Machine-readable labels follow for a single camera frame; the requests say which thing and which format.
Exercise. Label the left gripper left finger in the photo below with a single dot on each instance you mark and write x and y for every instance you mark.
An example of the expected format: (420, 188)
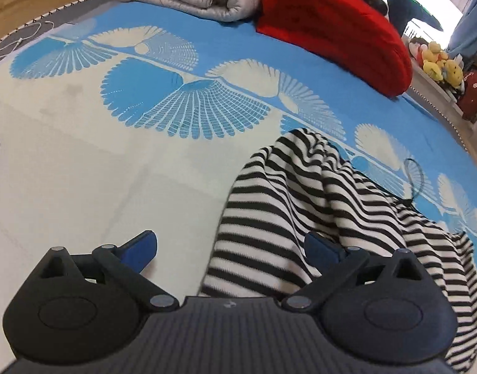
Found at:
(74, 309)

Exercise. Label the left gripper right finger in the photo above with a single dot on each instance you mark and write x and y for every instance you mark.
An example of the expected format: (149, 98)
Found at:
(384, 310)

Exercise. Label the black white striped cardigan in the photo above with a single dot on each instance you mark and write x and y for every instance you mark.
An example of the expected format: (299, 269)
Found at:
(302, 183)

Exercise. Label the blue cream patterned bedspread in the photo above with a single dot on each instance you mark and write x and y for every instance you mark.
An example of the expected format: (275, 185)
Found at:
(139, 118)

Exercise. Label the dark red plush cushion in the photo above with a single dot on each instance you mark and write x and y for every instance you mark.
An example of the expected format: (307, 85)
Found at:
(468, 100)

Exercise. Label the yellow plush toys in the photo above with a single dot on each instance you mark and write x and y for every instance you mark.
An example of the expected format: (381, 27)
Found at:
(436, 63)

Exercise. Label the blue curtain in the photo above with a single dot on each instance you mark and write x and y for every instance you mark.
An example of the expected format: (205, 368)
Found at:
(463, 40)

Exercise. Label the red folded blanket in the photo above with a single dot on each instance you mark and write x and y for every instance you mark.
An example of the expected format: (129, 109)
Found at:
(349, 33)

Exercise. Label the dark blue shark plush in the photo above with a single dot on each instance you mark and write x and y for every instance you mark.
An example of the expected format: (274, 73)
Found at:
(400, 12)

